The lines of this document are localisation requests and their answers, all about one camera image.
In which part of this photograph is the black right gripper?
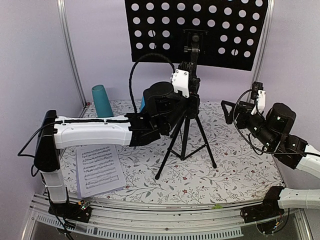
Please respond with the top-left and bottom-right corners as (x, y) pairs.
(221, 99), (278, 150)

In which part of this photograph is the black music stand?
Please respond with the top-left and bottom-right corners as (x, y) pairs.
(124, 0), (269, 181)

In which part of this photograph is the sheet music booklet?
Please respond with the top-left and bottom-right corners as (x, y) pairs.
(76, 144), (126, 199)

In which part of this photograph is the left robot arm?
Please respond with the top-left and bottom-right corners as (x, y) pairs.
(31, 74), (200, 223)

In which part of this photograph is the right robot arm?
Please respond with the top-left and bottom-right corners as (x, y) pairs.
(221, 100), (320, 223)

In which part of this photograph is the blue metronome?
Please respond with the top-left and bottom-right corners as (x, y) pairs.
(139, 96), (145, 112)

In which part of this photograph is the floral table mat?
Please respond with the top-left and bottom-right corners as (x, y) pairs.
(56, 99), (283, 205)

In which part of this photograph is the teal ceramic vase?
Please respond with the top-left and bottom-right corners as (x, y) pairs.
(91, 84), (114, 118)

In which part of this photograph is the green tape piece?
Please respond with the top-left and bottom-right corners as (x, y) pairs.
(212, 204), (223, 210)

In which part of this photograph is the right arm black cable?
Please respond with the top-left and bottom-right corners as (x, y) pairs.
(232, 88), (320, 158)

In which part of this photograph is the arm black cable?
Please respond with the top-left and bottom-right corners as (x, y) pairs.
(128, 52), (176, 115)
(232, 88), (320, 158)

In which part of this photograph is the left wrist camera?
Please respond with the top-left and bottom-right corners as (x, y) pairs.
(171, 61), (194, 98)

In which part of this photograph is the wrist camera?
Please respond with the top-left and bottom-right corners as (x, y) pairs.
(171, 61), (194, 98)
(250, 81), (266, 115)

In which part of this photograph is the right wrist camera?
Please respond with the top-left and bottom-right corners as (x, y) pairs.
(250, 81), (266, 115)

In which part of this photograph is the aluminium frame post right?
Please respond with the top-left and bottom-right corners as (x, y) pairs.
(249, 0), (276, 83)

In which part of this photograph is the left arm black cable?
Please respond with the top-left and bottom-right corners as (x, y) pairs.
(128, 52), (176, 115)

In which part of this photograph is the aluminium front rail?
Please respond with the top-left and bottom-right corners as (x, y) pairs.
(21, 192), (313, 240)

